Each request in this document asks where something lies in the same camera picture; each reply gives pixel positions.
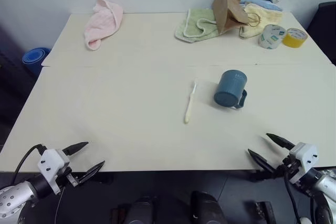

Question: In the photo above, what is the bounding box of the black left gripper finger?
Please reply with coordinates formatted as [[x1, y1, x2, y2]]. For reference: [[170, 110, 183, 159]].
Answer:
[[62, 141, 89, 157], [73, 160, 106, 185]]

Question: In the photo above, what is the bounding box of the thin grey wire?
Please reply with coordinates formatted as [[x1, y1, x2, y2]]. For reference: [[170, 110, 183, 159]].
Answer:
[[54, 189, 65, 224]]

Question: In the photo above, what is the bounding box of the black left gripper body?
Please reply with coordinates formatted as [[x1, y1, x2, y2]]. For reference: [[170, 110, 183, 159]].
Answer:
[[56, 166, 80, 189]]

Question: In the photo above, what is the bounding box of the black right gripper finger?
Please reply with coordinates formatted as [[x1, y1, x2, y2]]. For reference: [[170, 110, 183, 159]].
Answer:
[[247, 148, 280, 177], [265, 133, 296, 152]]

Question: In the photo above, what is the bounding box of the light blue towel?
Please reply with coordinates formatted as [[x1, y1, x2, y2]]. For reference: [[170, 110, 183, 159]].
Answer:
[[239, 0, 284, 13]]

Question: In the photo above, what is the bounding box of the blue plastic cup with handle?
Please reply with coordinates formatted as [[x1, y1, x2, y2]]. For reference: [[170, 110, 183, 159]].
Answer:
[[213, 69, 248, 110]]

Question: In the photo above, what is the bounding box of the yellow tape roll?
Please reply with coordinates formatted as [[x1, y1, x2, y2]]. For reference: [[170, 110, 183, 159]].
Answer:
[[281, 27, 309, 49]]

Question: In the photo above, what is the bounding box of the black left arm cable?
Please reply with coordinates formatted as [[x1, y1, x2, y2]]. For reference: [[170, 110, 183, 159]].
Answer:
[[12, 143, 48, 186]]

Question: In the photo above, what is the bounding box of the yellow towel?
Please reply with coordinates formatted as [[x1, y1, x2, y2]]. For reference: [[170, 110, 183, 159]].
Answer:
[[238, 3, 284, 40]]

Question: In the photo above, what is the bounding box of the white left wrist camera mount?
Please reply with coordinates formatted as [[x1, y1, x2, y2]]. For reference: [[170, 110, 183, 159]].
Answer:
[[37, 148, 71, 196]]

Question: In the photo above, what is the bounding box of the pink towel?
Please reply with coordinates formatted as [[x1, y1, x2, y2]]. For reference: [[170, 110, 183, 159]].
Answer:
[[83, 0, 124, 51]]

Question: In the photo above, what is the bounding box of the brown paper bag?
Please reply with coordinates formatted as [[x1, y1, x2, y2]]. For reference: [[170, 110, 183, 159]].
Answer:
[[212, 0, 261, 36]]

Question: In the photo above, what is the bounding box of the white printed tape roll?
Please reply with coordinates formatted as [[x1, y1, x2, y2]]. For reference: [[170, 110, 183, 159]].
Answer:
[[258, 24, 286, 50]]

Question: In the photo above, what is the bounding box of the black chair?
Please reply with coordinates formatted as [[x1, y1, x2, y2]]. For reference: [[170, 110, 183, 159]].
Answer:
[[305, 1, 336, 67]]

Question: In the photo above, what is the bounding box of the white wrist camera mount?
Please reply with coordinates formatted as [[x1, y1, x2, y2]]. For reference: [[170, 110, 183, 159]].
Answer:
[[288, 142, 320, 184], [37, 148, 71, 196]]

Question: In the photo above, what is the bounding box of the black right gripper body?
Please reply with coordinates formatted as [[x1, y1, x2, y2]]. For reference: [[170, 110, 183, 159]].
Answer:
[[274, 150, 300, 184]]

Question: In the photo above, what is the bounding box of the dark rounded shape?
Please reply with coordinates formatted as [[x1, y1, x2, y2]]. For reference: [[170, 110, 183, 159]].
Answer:
[[125, 196, 159, 224], [190, 190, 228, 224]]

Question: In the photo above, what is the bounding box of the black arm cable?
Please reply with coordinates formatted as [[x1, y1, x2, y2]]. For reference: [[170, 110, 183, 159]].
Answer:
[[284, 173, 303, 224], [12, 143, 48, 186]]

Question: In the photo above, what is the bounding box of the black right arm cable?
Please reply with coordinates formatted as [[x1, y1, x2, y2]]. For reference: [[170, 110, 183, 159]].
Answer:
[[284, 173, 303, 224]]

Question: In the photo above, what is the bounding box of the green towel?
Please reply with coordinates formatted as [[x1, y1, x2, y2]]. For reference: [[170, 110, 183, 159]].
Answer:
[[174, 7, 221, 44]]

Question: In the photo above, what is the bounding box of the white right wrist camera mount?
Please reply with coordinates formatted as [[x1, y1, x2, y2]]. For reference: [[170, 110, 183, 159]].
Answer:
[[288, 142, 320, 184]]

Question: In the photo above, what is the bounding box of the cream white toothbrush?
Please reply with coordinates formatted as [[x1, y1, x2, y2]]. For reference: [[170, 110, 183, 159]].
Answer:
[[184, 80, 198, 125]]

